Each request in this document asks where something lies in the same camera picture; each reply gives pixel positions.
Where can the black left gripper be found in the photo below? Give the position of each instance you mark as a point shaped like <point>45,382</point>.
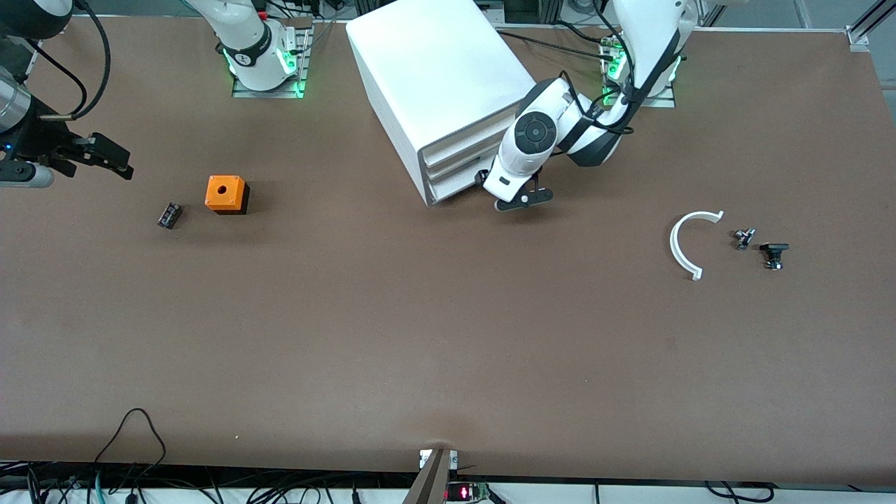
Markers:
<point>479,178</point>

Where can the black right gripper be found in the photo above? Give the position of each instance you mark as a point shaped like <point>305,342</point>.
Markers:
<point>40,141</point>

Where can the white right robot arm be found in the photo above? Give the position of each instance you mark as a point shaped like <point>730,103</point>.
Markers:
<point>245,28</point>

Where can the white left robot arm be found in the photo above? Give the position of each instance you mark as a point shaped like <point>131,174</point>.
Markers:
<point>651,35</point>

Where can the small dark contact block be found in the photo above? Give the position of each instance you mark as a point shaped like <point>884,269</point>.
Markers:
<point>170,215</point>

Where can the white curved plastic arc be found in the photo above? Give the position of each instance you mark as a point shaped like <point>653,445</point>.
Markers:
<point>673,246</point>

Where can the small grey metal part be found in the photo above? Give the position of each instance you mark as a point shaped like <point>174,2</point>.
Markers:
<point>743,239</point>

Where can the small black plastic part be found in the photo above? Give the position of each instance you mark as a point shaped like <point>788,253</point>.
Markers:
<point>773,248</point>

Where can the small red-lit device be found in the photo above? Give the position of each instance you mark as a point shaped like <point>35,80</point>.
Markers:
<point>465,492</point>

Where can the orange button enclosure box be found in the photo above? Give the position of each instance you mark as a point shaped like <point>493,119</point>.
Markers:
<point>234,196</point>

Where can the aluminium arm base plate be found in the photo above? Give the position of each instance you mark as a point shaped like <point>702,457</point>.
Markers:
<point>661,102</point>
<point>269,93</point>

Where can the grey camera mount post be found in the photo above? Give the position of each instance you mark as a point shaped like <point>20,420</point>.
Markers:
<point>430,483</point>

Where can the aluminium frame profile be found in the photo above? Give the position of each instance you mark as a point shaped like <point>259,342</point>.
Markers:
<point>857,38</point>

